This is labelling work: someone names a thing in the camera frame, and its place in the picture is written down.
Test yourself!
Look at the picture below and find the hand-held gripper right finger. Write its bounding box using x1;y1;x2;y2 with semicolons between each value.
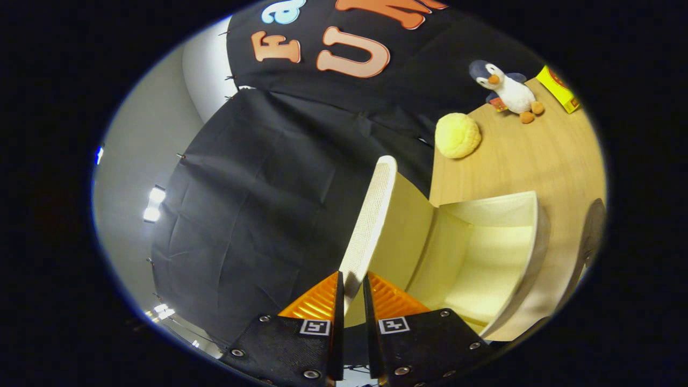
363;271;493;387

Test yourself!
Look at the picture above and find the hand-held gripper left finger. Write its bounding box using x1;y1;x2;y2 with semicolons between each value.
220;271;345;387

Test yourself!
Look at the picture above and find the cream fabric storage box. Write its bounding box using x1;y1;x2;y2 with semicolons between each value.
339;155;551;343

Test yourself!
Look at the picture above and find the brown fuzzy shoe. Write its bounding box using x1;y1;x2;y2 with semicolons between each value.
582;198;606;265

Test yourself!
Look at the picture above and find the ceiling light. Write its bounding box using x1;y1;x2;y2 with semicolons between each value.
143;185;167;223

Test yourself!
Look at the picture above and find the yellow bun plush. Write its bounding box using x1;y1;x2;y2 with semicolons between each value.
434;112;482;160

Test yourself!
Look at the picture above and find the blue white penguin plush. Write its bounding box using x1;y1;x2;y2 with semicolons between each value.
469;60;544;124

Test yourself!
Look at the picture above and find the yellow book with red circle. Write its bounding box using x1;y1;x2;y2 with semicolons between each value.
536;65;581;114

